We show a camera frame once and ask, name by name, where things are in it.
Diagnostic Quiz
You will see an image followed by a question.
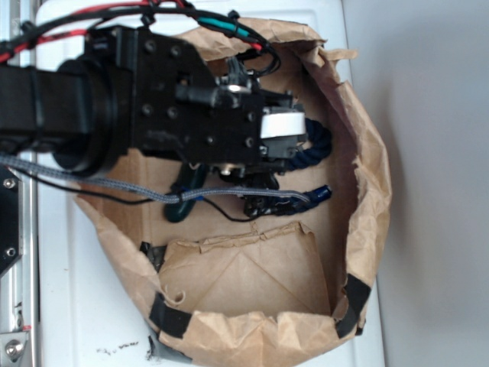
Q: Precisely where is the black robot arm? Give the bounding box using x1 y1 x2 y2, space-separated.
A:
1 26 307 177

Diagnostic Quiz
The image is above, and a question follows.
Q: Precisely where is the aluminium rail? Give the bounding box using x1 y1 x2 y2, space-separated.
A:
0 0 41 367

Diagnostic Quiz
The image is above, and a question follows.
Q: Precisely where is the thin black wire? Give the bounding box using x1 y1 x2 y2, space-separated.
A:
7 160 261 222

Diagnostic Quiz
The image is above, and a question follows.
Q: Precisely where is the green capsule toy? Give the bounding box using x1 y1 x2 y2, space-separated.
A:
164 162 209 224

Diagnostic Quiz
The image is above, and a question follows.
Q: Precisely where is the brown paper bag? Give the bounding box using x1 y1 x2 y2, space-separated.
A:
76 18 392 366

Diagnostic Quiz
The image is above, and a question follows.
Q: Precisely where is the red and black wire bundle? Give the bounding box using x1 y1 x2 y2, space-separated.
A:
0 0 282 77

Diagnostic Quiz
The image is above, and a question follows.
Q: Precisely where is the navy blue rope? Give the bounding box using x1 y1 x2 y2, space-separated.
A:
244 117 333 219

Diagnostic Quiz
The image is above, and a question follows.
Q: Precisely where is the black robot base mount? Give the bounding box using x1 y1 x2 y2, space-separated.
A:
0 167 21 277

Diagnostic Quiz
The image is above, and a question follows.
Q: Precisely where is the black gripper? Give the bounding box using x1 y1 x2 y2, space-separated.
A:
84 26 307 175

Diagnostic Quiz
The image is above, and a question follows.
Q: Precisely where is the gray braided cable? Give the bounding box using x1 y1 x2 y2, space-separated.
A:
0 151 313 206

